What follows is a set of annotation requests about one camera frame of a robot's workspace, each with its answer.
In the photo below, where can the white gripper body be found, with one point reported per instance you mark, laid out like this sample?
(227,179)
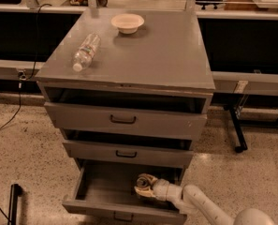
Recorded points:
(161,188)

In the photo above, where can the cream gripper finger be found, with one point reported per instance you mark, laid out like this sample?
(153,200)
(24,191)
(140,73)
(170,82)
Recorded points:
(146,192)
(152,179)

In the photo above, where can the orange soda can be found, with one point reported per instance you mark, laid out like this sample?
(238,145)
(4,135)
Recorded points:
(142,182)

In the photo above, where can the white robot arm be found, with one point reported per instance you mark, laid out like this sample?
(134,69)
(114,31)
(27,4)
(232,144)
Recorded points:
(190,198)

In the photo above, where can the grey bottom drawer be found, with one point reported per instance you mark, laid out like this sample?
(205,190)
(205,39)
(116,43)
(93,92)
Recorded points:
(106,189)

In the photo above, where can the grey drawer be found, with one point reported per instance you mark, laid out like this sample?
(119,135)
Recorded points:
(106,189)
(141,150)
(128,114)

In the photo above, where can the grey middle drawer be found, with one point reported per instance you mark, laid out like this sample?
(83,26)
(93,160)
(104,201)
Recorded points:
(141,150)

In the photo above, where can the grey top drawer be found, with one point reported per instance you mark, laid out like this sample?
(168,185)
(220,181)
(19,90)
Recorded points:
(128,114)

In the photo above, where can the grey drawer cabinet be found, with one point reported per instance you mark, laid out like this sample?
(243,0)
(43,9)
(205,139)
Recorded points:
(166,56)

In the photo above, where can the black table leg with caster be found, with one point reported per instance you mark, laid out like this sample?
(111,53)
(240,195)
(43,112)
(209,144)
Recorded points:
(243,146)

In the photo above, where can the black floor stand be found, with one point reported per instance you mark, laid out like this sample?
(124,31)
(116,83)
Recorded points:
(15,193)

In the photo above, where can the clear plastic water bottle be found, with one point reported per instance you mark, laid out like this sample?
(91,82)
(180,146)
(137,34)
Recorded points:
(85,54)

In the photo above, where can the white paper bowl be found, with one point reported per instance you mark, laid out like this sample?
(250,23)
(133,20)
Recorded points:
(127,23)

